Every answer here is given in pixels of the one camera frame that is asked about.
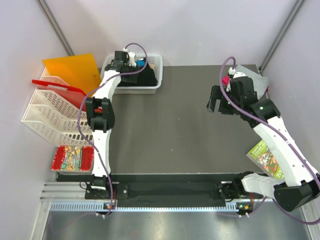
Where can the black t shirt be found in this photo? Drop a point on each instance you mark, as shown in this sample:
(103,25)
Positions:
(146,78)

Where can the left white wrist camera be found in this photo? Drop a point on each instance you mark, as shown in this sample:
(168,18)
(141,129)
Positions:
(130,58)

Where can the folded grey t shirt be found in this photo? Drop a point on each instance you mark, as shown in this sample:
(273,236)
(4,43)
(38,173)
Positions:
(260,83)

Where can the folded pink t shirt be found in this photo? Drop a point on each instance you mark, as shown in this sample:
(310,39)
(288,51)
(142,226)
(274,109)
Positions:
(225,80)

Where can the white slotted cable duct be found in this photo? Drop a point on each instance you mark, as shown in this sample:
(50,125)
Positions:
(68,206)

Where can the red comic book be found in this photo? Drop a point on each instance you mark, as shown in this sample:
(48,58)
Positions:
(73,159)

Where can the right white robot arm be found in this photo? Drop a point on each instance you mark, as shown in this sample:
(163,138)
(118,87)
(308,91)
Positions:
(301,182)

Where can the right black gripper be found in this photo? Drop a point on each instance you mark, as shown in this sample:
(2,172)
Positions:
(216,93)

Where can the red plastic folder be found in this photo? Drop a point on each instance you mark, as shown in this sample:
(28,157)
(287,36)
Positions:
(72,94)

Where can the green book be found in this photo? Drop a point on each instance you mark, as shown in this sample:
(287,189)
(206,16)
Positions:
(261,155)

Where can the orange plastic folder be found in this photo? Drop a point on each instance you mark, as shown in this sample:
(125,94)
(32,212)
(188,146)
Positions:
(80,71)

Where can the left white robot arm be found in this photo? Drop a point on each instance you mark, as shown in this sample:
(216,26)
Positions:
(101,116)

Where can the white file rack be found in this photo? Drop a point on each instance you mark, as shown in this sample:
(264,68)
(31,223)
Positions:
(53,118)

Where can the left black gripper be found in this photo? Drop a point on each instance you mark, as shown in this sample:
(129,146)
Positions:
(131,78)

